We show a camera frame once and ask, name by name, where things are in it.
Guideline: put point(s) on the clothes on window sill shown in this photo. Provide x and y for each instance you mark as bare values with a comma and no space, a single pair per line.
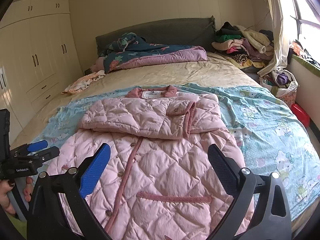
299,51

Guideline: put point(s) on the window with dark frame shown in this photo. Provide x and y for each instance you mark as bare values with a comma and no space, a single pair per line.
300,22

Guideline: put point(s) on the pile of mixed clothes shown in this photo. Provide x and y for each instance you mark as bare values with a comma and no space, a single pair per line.
247,49

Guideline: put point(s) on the left hand with painted nails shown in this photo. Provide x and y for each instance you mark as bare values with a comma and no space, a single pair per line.
7,197

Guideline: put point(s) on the cream built-in wardrobe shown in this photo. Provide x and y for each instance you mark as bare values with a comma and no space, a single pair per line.
38,58

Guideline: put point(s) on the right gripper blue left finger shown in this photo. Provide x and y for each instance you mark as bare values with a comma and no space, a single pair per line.
94,170

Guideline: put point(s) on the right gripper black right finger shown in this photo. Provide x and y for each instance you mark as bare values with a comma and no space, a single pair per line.
227,170

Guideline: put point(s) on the red plastic box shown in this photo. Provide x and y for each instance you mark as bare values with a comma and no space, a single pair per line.
301,115

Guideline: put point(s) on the pink quilted coat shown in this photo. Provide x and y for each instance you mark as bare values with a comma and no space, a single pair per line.
158,183

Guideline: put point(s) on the dark floral purple duvet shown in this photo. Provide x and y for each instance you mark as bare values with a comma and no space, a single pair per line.
132,51

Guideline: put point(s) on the floral bag of clothes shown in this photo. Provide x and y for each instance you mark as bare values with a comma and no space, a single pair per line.
282,84

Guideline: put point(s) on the small pink white garment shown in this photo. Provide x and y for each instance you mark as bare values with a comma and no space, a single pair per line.
83,83

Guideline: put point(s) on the green window sill cushion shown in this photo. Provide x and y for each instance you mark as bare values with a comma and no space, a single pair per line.
310,67

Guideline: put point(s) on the dark grey headboard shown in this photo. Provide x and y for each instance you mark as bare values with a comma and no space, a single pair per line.
178,31

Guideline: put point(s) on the beige bed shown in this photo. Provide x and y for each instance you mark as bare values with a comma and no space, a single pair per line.
162,75

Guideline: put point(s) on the cream curtain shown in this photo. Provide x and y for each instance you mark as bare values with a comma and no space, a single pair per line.
277,30

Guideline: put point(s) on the light blue cartoon sheet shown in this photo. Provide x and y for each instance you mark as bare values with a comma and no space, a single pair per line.
159,176

